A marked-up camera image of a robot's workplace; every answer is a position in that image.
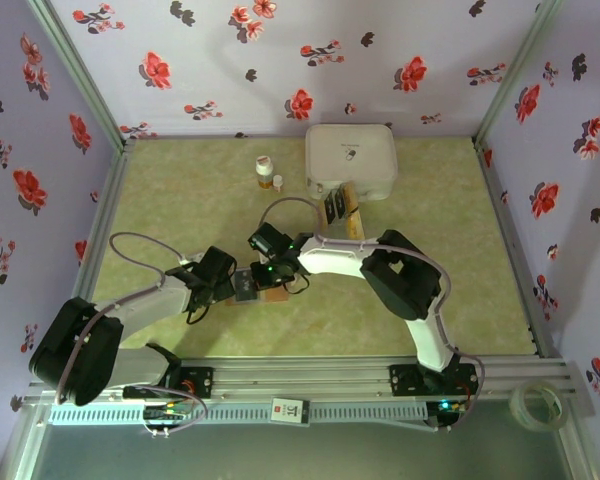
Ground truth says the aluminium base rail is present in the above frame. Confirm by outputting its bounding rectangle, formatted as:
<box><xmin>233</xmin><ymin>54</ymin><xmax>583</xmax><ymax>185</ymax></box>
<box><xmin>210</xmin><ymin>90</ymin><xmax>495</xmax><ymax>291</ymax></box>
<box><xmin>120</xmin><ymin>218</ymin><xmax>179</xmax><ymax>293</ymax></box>
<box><xmin>22</xmin><ymin>355</ymin><xmax>596</xmax><ymax>419</ymax></box>

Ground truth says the white pill bottle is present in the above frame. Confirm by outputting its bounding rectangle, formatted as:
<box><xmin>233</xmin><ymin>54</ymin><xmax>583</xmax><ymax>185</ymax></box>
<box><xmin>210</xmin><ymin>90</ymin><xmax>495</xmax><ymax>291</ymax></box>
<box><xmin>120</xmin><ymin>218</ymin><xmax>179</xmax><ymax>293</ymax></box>
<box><xmin>255</xmin><ymin>155</ymin><xmax>275</xmax><ymax>190</ymax></box>

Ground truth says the tray of black cards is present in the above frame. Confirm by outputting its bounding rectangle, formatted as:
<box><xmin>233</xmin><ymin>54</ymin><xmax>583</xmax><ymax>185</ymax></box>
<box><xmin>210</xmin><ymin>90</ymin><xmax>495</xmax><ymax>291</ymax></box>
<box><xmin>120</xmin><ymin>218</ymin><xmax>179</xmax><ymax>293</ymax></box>
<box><xmin>323</xmin><ymin>188</ymin><xmax>349</xmax><ymax>225</ymax></box>

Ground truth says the white square medicine case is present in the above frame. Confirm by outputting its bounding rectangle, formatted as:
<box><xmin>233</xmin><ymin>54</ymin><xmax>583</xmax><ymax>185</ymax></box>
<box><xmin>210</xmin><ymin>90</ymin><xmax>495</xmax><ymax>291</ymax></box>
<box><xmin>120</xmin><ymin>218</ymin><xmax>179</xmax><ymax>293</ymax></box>
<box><xmin>304</xmin><ymin>123</ymin><xmax>399</xmax><ymax>202</ymax></box>

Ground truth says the clear tape roll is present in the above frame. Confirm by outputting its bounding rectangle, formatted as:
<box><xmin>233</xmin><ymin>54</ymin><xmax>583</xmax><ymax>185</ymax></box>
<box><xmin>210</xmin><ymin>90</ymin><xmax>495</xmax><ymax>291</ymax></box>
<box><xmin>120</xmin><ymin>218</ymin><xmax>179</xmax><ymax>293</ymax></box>
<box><xmin>509</xmin><ymin>382</ymin><xmax>567</xmax><ymax>432</ymax></box>

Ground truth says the white label tag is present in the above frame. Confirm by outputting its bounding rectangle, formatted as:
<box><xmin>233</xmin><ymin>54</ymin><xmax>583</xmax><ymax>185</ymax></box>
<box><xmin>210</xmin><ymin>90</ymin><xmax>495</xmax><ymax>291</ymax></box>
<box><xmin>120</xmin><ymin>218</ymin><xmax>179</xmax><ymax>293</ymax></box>
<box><xmin>270</xmin><ymin>396</ymin><xmax>311</xmax><ymax>426</ymax></box>

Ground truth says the white slotted cable duct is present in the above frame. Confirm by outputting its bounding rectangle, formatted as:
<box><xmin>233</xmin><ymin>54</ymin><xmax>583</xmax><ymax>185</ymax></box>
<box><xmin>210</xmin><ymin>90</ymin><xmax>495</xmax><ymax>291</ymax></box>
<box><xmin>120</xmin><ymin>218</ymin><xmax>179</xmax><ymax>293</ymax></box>
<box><xmin>47</xmin><ymin>402</ymin><xmax>429</xmax><ymax>426</ymax></box>

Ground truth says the aluminium side rail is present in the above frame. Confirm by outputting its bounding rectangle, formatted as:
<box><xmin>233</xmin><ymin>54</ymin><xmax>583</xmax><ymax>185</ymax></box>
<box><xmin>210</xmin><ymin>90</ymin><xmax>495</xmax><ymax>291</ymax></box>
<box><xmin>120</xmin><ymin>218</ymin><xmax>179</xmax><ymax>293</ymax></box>
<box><xmin>472</xmin><ymin>137</ymin><xmax>561</xmax><ymax>360</ymax></box>
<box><xmin>32</xmin><ymin>138</ymin><xmax>137</xmax><ymax>369</ymax></box>

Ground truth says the aluminium lower frame bar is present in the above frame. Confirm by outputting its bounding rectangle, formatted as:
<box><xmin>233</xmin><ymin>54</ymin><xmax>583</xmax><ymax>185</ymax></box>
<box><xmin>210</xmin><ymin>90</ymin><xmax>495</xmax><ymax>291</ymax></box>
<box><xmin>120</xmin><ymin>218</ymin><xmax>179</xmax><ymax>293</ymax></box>
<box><xmin>0</xmin><ymin>404</ymin><xmax>49</xmax><ymax>480</ymax></box>
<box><xmin>559</xmin><ymin>417</ymin><xmax>600</xmax><ymax>480</ymax></box>

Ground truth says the aluminium corner post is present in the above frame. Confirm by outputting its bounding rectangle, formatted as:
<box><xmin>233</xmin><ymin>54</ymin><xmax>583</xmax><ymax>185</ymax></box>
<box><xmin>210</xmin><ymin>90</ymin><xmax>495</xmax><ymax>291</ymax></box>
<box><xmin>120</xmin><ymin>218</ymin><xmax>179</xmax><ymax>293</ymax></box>
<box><xmin>472</xmin><ymin>0</ymin><xmax>565</xmax><ymax>146</ymax></box>
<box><xmin>27</xmin><ymin>0</ymin><xmax>136</xmax><ymax>151</ymax></box>

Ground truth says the small circuit board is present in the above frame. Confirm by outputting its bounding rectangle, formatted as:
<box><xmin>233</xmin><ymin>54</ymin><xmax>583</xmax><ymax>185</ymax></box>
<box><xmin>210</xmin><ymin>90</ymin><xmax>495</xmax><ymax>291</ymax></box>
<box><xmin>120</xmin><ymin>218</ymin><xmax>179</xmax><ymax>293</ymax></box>
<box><xmin>142</xmin><ymin>403</ymin><xmax>194</xmax><ymax>421</ymax></box>
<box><xmin>432</xmin><ymin>397</ymin><xmax>466</xmax><ymax>419</ymax></box>

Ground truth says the pink leather card holder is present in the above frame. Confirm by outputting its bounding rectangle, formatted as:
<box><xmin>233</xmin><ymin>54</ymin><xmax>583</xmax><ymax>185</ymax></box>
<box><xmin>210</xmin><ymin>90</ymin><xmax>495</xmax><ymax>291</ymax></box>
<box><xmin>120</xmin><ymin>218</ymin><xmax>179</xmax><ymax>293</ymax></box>
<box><xmin>223</xmin><ymin>269</ymin><xmax>290</xmax><ymax>307</ymax></box>

